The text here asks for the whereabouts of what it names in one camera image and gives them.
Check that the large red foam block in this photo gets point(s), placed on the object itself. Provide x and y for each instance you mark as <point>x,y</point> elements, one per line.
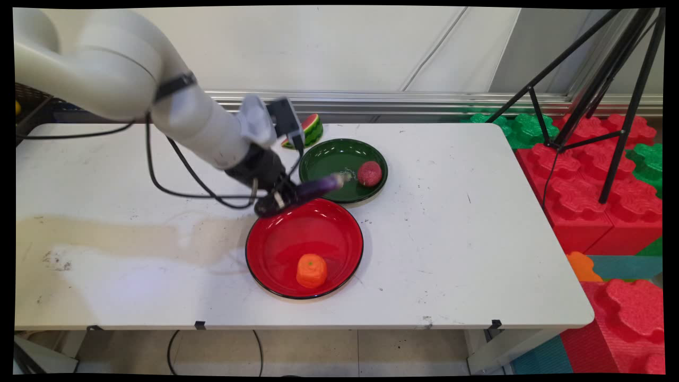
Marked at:
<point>578,196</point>

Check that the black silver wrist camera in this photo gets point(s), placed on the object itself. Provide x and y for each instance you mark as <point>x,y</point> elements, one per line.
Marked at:
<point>287,119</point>

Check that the red round toy fruit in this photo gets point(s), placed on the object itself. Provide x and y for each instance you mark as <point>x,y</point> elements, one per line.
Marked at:
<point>370,173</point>

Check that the green foam block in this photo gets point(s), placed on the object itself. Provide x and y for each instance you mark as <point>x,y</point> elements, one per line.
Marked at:
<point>525,130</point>
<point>648,162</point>

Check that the orange foam block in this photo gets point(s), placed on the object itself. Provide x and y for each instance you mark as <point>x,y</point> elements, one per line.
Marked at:
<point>582,267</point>

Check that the black mesh basket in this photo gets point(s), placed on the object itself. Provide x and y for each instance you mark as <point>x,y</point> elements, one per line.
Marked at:
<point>34,111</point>

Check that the purple toy eggplant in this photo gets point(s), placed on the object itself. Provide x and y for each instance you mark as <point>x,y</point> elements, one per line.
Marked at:
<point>318,187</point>

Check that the black tripod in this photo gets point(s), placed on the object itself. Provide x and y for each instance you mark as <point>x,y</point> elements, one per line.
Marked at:
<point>615,79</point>

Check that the red round plate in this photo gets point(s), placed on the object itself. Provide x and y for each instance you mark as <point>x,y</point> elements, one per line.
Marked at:
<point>313,244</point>

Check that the aluminium wall rail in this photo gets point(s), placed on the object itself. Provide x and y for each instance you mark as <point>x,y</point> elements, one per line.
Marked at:
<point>424,103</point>

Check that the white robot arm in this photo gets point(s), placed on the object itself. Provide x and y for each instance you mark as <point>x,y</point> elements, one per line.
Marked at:
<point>127,69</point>

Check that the black table clip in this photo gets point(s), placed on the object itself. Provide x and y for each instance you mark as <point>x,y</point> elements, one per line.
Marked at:
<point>94,328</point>
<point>496,324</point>
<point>200,324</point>

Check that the orange toy carrot piece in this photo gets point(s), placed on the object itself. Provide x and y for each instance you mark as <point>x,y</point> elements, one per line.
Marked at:
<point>312,270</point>

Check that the toy watermelon slice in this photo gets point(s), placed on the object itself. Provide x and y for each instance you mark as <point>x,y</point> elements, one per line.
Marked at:
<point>313,130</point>

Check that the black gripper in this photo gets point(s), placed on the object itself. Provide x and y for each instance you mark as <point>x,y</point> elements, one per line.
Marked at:
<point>260,170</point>

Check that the dark green round plate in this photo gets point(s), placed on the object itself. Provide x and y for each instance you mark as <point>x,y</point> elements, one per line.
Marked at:
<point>345,154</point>

